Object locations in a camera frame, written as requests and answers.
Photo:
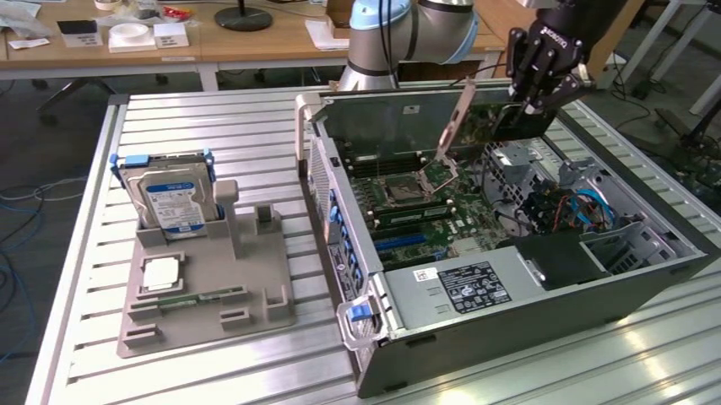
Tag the black round lamp base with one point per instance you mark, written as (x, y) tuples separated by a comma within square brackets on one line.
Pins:
[(243, 19)]

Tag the grey parts rack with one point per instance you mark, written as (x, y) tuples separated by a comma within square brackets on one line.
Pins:
[(196, 337)]

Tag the white booklet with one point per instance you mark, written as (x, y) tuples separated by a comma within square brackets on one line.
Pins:
[(327, 36)]

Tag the white paper label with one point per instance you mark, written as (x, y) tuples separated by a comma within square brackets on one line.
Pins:
[(28, 43)]

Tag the clear plastic bag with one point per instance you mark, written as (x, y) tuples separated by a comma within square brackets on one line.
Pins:
[(22, 21)]

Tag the hard disk blue bracket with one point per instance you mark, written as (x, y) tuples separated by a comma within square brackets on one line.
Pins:
[(168, 202)]

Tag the graphics card black fan shroud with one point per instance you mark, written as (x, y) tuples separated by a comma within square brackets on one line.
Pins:
[(520, 126)]

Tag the black and white box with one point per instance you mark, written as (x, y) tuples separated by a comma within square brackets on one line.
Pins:
[(80, 34)]

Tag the beige tape roll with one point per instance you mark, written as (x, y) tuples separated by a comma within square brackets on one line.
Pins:
[(105, 5)]

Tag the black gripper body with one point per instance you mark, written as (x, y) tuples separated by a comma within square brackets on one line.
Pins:
[(563, 25)]

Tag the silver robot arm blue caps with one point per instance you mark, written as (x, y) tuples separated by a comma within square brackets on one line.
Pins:
[(434, 34)]

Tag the black open PC case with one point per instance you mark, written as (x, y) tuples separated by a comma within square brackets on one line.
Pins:
[(535, 333)]

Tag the green RAM stick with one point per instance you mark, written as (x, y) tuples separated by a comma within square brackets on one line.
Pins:
[(185, 299)]

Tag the blue expansion slot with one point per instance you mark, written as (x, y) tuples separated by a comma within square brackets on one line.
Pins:
[(399, 241)]

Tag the silver metal drive cage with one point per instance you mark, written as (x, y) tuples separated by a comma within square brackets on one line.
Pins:
[(518, 162)]

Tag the white flat box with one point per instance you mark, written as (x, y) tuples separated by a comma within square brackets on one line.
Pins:
[(132, 45)]

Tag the brown cardboard box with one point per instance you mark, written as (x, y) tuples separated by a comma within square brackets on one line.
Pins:
[(337, 12)]

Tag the silver CPU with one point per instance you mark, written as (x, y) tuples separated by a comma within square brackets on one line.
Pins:
[(159, 274)]

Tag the red small packet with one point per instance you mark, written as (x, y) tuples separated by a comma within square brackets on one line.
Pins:
[(175, 13)]

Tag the silver disk bay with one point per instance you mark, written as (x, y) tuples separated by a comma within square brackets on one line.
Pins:
[(647, 249)]

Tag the wooden desk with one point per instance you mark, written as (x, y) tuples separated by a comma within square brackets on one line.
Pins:
[(253, 46), (84, 57)]

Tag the green motherboard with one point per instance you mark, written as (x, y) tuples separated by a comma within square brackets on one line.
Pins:
[(467, 219)]

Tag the CPU socket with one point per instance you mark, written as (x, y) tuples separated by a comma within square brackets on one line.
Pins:
[(402, 190)]

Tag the metal socket cover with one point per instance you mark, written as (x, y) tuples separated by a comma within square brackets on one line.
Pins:
[(442, 173)]

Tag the silver chipset heatsink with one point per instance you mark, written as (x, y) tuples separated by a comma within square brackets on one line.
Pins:
[(468, 247)]

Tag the white table frame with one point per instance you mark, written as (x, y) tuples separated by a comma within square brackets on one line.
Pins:
[(646, 40)]

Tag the black RAM stick white label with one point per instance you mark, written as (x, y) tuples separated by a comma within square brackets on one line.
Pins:
[(416, 214)]

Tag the grey power supply unit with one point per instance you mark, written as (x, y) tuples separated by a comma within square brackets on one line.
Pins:
[(411, 304)]

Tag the white labelled box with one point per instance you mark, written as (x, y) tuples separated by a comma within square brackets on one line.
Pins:
[(169, 38)]

